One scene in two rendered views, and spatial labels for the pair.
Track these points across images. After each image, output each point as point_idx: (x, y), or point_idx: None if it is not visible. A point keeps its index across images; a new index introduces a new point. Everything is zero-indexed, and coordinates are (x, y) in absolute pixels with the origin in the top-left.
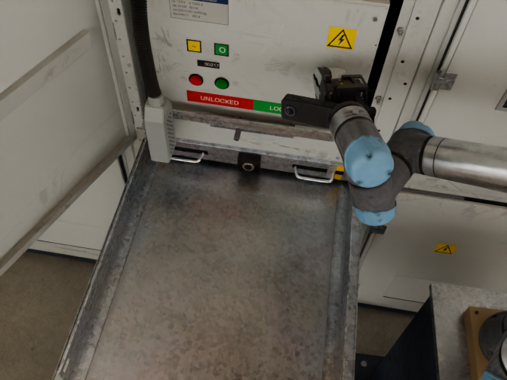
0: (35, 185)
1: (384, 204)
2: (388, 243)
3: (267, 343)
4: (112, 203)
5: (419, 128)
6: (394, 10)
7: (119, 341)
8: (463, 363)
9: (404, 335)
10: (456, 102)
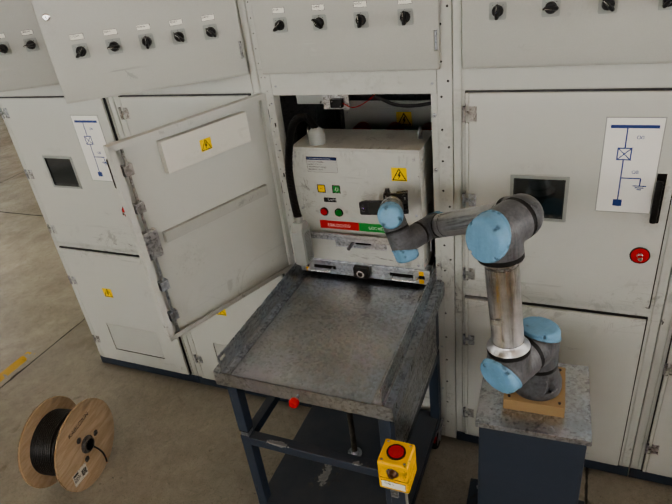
0: (226, 274)
1: (405, 245)
2: (481, 355)
3: (350, 362)
4: None
5: (436, 212)
6: None
7: (257, 356)
8: (499, 397)
9: None
10: None
